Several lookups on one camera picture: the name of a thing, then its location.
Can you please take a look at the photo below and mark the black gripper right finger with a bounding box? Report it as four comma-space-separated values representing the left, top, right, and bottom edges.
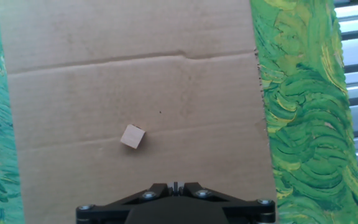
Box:
176, 182, 276, 224

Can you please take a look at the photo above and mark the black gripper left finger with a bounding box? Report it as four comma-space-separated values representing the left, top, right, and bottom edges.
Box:
75, 182, 176, 224

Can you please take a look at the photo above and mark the small wooden cube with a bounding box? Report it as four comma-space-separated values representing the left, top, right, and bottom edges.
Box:
119, 124, 146, 150

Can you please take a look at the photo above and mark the painted landscape print cloth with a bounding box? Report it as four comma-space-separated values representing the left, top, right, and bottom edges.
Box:
0, 0, 358, 224

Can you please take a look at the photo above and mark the brown cardboard sheet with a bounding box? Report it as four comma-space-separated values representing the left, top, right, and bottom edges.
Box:
0, 0, 279, 224

